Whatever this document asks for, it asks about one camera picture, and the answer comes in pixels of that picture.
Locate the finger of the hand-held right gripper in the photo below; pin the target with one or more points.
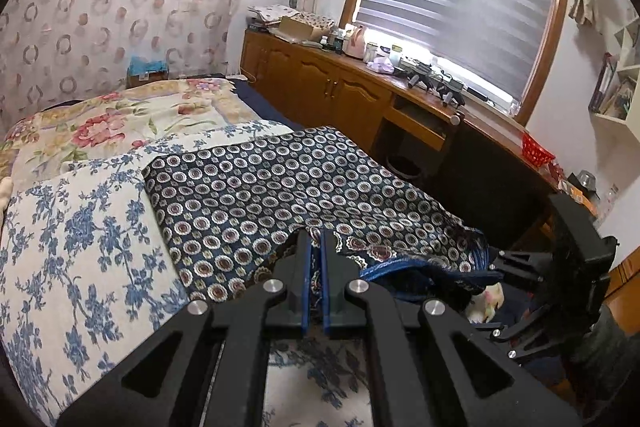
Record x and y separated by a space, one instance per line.
525 339
520 264

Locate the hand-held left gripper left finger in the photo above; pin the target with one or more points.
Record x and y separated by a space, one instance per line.
303 287

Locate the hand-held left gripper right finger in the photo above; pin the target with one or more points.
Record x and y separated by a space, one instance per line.
326 292

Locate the navy medallion print satin garment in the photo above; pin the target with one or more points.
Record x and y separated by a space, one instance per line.
275 187

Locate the small cream floral cloth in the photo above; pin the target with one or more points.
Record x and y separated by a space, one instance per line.
487 299

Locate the black chair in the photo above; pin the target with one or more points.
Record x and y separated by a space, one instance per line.
485 192

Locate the red plastic basket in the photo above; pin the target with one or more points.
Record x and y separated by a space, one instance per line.
537 152

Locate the dark wastebasket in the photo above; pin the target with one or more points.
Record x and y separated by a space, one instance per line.
405 166

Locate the upright books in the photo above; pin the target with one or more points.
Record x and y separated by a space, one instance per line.
602 82

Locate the navy mattress cover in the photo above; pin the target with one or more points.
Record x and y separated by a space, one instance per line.
260 104

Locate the wooden cabinet desk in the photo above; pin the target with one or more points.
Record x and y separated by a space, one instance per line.
350 87

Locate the lavender cloth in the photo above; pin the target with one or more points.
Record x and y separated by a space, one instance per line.
380 66

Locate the blue floral bed sheet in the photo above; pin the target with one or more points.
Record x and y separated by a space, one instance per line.
75 232

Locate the pink kettle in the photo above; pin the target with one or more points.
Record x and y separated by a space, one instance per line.
356 42

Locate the pink floral blanket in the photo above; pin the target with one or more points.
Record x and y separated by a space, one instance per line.
110 122

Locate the cardboard box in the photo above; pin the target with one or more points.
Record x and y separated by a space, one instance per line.
300 27

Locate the teal cloth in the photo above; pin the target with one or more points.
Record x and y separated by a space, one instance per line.
147 66

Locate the patterned paper pile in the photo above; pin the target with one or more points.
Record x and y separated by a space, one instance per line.
270 13

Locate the white wall shelf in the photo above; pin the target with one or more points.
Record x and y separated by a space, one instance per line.
627 72

